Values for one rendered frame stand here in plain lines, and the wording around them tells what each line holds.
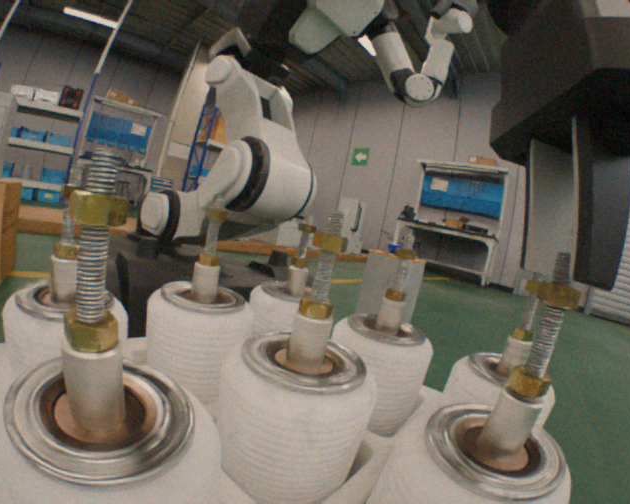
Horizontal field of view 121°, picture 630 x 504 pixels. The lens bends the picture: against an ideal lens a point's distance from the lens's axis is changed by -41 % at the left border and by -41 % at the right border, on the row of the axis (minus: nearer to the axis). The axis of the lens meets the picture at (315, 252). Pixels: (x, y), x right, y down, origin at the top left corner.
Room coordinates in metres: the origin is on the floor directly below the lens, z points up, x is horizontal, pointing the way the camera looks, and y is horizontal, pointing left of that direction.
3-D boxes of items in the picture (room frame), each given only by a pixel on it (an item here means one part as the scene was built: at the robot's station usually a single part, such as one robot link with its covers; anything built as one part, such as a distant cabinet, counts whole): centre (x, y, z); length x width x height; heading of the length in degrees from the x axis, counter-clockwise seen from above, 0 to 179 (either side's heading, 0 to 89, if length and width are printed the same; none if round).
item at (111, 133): (4.34, 3.83, 0.94); 1.40 x 0.70 x 1.88; 140
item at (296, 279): (0.33, 0.01, 0.26); 0.02 x 0.02 x 0.03
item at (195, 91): (5.90, 3.48, 2.00); 0.58 x 0.58 x 4.00; 50
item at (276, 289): (0.33, 0.01, 0.25); 0.08 x 0.08 x 0.01
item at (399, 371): (0.26, -0.08, 0.16); 0.10 x 0.10 x 0.18
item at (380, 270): (0.44, -0.12, 0.16); 0.07 x 0.07 x 0.31; 52
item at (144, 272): (0.79, 0.39, 0.19); 0.64 x 0.52 x 0.33; 50
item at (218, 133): (5.20, 2.13, 1.70); 0.72 x 0.58 x 0.50; 144
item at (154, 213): (0.81, 0.41, 0.28); 0.21 x 0.20 x 0.13; 50
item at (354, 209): (3.51, 0.10, 0.45); 1.51 x 0.57 x 0.74; 140
